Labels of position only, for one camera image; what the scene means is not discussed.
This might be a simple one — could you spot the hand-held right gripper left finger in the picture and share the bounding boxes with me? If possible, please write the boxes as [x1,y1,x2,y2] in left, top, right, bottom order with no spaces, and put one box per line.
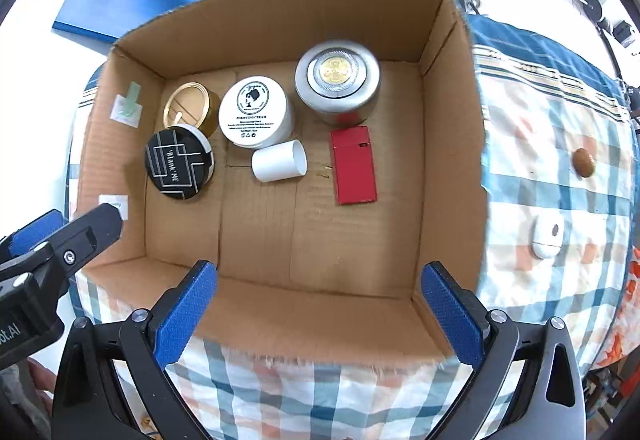
[50,260,219,440]

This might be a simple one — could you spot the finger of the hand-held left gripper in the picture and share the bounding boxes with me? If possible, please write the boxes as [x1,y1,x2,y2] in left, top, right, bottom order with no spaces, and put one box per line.
[37,202,124,283]
[0,212,68,262]

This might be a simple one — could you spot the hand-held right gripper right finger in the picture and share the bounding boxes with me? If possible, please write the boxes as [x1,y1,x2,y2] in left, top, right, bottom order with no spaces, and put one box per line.
[421,261,588,440]

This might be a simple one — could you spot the black round tin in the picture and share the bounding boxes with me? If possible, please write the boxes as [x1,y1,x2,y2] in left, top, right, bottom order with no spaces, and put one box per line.
[144,125,215,202]

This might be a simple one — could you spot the cardboard box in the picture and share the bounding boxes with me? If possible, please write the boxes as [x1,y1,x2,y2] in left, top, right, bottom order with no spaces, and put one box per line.
[75,0,494,367]

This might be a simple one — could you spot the gold round tin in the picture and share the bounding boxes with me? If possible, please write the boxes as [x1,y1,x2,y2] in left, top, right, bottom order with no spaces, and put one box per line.
[162,82,222,139]

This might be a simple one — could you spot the small white cup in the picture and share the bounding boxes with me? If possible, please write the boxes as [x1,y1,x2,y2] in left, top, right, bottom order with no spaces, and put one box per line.
[251,140,307,183]

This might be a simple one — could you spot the red rectangular case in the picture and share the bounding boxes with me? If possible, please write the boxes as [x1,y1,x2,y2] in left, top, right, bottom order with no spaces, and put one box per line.
[330,126,378,206]

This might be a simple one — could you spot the white cream jar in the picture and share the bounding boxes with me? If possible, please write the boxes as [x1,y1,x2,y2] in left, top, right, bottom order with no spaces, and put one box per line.
[218,76,294,149]

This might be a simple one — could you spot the silver round puck light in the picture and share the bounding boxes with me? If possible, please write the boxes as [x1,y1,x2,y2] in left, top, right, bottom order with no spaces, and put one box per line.
[294,41,382,126]

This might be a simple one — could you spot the white rounded square device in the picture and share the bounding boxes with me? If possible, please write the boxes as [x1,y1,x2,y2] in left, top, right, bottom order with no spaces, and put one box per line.
[531,214,565,260]

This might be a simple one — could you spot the orange floral cloth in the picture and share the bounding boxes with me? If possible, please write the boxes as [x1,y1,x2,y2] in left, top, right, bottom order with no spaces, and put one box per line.
[599,245,640,371]

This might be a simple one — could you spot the plaid quilt with blue border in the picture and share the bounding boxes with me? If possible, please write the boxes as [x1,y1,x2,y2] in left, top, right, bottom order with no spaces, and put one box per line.
[65,12,640,440]

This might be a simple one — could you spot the brown egg-shaped object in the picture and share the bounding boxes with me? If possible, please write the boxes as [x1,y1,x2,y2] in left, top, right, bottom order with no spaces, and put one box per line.
[573,148,596,179]

